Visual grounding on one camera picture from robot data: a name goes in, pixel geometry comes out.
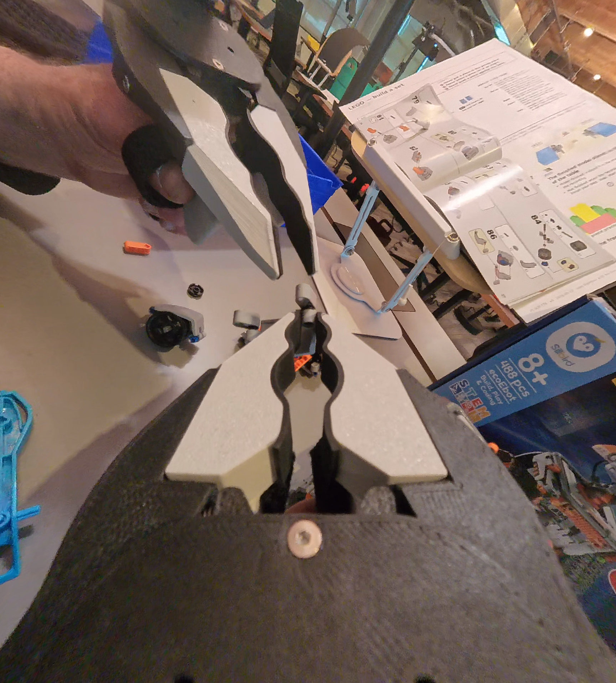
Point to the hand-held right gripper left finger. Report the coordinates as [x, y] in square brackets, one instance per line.
[233, 416]

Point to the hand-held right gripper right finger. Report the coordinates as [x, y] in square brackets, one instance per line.
[377, 416]

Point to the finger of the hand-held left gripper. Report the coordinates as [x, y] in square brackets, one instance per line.
[281, 160]
[233, 192]

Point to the grey bracket brick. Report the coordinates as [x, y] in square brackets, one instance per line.
[246, 320]

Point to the person's left forearm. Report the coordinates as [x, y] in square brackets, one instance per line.
[20, 179]

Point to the person's left hand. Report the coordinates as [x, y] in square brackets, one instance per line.
[52, 117]

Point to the small grey orange brick assembly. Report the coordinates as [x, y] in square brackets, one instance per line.
[306, 361]

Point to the small orange brick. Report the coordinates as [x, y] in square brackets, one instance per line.
[137, 248]

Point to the white stand platform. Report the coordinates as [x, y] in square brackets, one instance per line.
[404, 181]

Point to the blue cardboard box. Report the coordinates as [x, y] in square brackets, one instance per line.
[564, 427]

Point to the instruction booklet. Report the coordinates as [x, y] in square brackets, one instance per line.
[500, 149]

